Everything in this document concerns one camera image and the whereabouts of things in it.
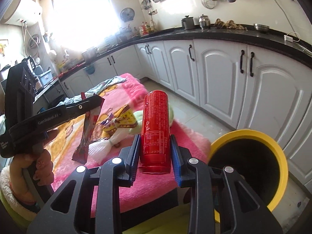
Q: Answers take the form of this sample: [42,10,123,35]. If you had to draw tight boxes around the window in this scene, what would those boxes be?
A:
[52,0,122,51]

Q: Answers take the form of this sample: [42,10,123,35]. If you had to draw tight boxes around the steel cooking pot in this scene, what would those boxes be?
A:
[82,47,98,61]

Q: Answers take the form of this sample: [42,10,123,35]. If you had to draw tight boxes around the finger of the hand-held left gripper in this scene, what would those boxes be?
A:
[65,95,102,119]

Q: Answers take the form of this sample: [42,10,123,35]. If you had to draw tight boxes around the black power cable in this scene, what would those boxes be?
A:
[270,0,300,42]

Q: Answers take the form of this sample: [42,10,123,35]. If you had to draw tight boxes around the person's left forearm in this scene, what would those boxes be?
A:
[0,168,38,222]

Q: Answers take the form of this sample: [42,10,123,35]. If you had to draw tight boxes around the white mesh cloth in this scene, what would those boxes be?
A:
[89,130,137,162]

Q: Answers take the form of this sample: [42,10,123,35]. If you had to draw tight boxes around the long candy wrapper strip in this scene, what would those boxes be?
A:
[73,92,105,164]

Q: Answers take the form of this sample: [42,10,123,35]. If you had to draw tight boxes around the green mesh sponge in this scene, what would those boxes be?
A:
[133,105,176,128]

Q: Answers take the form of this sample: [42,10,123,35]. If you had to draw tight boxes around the steel teapot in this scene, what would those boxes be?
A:
[198,14,211,28]

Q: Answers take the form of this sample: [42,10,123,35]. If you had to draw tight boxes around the small wall fan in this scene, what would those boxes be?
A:
[120,7,135,21]

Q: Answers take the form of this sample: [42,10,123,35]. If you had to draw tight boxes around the red can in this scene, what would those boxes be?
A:
[139,90,173,175]

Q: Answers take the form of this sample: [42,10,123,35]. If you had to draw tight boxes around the person's left hand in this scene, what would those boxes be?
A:
[9,149,54,204]

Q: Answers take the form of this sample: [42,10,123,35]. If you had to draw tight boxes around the pile of dried roots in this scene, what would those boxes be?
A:
[214,18,248,31]

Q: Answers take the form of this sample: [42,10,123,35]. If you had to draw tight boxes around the yellow trash bin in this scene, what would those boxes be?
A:
[207,130,289,212]

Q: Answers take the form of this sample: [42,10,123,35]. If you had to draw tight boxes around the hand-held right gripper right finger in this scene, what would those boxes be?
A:
[171,135,283,234]

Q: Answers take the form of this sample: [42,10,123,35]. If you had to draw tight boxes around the light blue cloth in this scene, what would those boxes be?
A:
[56,77,127,108]

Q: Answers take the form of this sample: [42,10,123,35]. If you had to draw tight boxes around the cluster of seasoning bottles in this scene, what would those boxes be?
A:
[139,22,156,36]

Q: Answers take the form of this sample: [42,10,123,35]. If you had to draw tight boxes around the white lower kitchen cabinets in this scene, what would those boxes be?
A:
[60,39,312,186]

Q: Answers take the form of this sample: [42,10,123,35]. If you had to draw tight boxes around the hanging utensil holder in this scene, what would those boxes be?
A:
[141,0,158,15]

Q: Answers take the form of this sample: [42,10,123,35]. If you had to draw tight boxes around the white water heater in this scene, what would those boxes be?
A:
[0,0,43,26]

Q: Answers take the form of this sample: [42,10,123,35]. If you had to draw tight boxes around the black kitchen countertop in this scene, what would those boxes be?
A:
[34,28,312,88]

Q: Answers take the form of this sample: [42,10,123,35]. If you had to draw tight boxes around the steel bowl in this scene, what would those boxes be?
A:
[253,24,270,33]

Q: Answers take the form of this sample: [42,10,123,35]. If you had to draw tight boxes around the pink printed blanket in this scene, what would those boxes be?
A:
[40,73,212,218]

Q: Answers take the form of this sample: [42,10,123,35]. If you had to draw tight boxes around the yellow brown snack wrapper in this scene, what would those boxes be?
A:
[101,105,137,137]

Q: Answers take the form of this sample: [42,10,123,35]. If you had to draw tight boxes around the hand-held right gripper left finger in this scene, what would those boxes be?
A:
[27,135,142,234]

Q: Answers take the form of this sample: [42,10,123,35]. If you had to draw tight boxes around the blue plastic basket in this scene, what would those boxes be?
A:
[36,69,53,84]

